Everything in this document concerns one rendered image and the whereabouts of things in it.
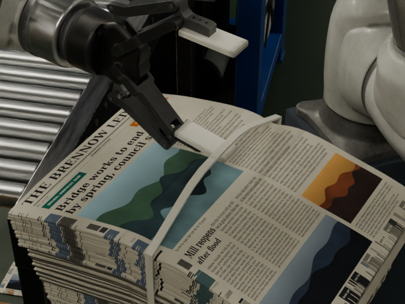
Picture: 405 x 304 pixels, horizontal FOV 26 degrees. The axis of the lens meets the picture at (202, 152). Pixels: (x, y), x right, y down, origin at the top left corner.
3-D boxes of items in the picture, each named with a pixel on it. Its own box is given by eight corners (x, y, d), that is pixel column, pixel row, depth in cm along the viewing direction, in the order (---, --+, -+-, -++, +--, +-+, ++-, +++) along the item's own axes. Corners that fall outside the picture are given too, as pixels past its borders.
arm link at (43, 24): (69, 34, 112) (106, 50, 110) (21, 67, 106) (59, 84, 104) (67, -30, 106) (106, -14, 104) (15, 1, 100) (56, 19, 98)
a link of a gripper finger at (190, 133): (174, 131, 102) (173, 136, 102) (225, 160, 99) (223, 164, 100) (188, 119, 104) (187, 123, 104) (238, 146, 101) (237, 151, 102)
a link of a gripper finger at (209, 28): (176, 15, 95) (178, -9, 93) (216, 31, 93) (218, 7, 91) (169, 22, 94) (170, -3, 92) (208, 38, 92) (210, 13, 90)
